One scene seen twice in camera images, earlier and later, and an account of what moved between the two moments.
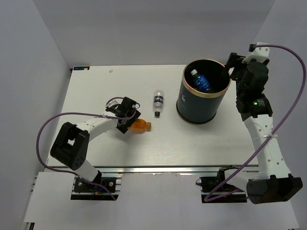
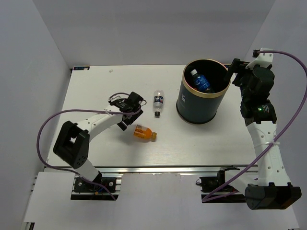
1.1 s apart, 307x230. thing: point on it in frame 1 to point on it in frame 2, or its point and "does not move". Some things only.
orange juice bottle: [140, 126] to [143, 132]
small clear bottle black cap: [158, 101] does not move
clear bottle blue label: [201, 82] does not move
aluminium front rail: [154, 169] does not move
